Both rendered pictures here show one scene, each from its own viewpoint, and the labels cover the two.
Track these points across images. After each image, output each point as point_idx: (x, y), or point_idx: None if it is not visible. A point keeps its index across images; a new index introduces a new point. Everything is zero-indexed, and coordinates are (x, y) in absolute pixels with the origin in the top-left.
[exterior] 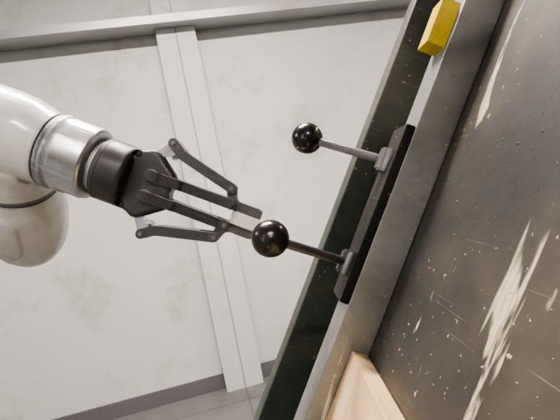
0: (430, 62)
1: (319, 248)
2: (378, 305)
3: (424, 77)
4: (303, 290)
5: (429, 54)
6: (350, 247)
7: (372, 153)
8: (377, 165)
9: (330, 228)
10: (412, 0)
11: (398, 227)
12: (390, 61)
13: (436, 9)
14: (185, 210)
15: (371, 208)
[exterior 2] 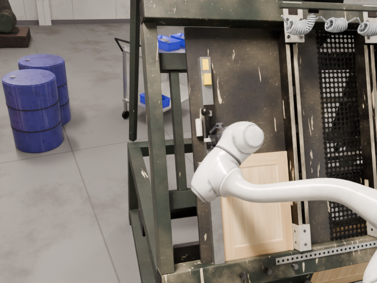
0: (203, 86)
1: (159, 147)
2: None
3: (203, 90)
4: (159, 165)
5: (205, 85)
6: (207, 136)
7: (210, 112)
8: (211, 115)
9: (164, 138)
10: (148, 45)
11: None
12: (153, 71)
13: (208, 75)
14: None
15: (212, 125)
